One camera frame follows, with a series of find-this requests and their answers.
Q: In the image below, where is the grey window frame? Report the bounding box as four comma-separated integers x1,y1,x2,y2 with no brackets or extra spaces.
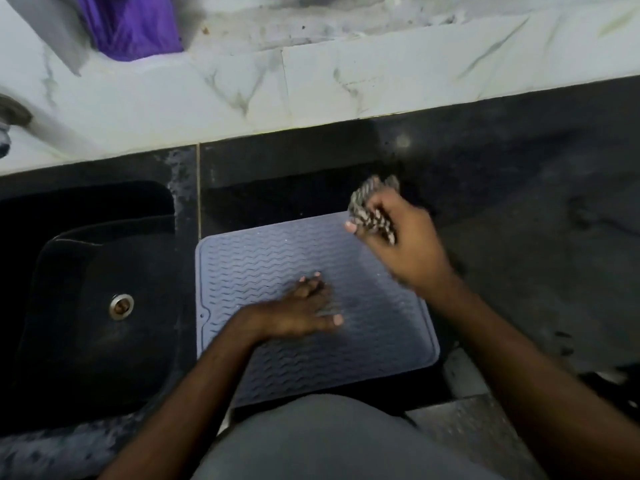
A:
1,0,95,77

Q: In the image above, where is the checkered cleaning cloth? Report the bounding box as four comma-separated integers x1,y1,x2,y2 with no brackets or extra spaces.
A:
347,174,402,247

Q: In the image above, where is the grey silicone mat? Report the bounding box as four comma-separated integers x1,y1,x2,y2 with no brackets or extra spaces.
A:
194,210,441,409

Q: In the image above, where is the chrome wall faucet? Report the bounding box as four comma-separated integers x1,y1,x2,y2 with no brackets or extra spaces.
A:
0,93,34,160

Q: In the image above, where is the person's right forearm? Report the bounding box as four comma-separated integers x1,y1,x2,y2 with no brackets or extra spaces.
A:
422,272,640,480

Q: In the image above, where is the purple satin curtain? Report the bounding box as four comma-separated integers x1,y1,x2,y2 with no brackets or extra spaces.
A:
73,0,185,63

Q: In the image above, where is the person's grey shirt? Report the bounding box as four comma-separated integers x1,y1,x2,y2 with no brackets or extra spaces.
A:
191,393,503,480

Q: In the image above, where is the person's left hand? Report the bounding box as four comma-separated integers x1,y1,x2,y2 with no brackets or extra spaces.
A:
239,271,345,344

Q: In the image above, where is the metal sink drain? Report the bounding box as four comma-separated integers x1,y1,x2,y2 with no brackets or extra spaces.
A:
108,293,135,322

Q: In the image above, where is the person's left forearm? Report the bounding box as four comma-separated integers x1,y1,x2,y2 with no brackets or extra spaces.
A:
97,314,263,480

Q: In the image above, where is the person's right hand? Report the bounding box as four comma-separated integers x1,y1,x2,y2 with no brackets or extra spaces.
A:
344,186,455,297

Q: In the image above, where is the black stone sink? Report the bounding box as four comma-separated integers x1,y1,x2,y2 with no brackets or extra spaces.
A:
0,180,182,437

